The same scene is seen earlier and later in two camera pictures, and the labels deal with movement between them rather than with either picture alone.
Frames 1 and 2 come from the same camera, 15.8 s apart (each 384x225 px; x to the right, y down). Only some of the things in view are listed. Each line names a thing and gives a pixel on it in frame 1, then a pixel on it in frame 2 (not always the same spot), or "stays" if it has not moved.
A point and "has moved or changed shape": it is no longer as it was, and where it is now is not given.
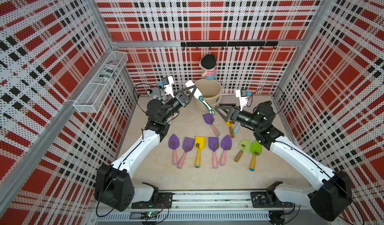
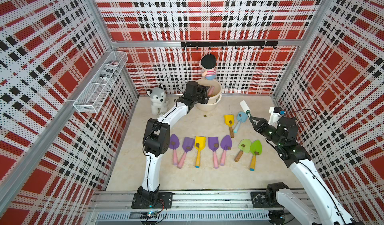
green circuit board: x=149 y=215 stays
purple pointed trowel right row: x=226 y=144 stays
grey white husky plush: x=157 y=93 stays
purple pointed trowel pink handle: x=173 y=144 stays
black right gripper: x=233 y=109 → x=260 y=126
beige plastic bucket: x=211 y=90 stays
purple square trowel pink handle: x=209 y=118 → x=211 y=90
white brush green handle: x=198 y=94 has moved or changed shape
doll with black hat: x=207 y=64 stays
